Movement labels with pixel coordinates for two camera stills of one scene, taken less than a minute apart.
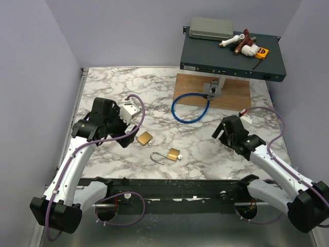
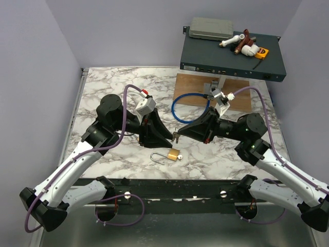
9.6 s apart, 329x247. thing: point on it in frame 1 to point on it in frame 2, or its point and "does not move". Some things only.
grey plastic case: x=216 y=29 does not move
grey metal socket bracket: x=212 y=89 does not move
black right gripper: x=222 y=138 to x=204 y=127
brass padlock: x=172 y=155 does not move
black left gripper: x=124 y=126 to x=148 y=137
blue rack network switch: x=208 y=56 does not move
